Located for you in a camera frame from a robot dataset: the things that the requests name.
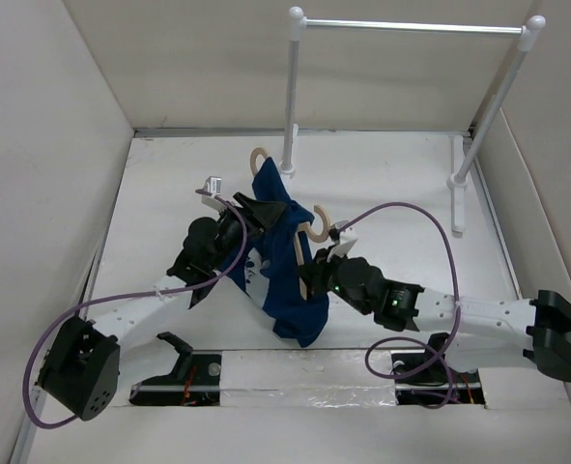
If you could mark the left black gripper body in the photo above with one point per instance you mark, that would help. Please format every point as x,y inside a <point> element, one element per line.
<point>230,230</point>

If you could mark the white clothes rack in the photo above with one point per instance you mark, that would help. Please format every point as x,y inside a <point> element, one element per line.
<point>400,65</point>

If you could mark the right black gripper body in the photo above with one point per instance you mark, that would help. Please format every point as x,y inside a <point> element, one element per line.
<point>326,275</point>

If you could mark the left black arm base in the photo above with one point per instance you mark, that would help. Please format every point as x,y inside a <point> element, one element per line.
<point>193,380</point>

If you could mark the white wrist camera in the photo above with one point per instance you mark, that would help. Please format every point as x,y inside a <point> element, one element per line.
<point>210,193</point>
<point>344,238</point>

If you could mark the blue t shirt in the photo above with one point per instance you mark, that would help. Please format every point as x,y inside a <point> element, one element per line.
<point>302,323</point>

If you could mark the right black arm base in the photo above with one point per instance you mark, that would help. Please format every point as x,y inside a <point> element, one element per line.
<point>429,387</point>

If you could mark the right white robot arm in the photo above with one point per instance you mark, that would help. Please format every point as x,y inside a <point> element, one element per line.
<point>470,334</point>

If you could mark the beige wooden hanger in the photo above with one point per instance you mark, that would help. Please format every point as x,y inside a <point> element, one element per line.
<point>309,232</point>

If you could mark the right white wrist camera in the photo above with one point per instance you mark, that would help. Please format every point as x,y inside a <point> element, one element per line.
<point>344,238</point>

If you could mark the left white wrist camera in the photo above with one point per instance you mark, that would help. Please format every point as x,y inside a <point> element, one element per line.
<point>210,193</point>

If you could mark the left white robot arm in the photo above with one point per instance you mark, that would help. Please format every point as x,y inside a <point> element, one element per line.
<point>81,369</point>

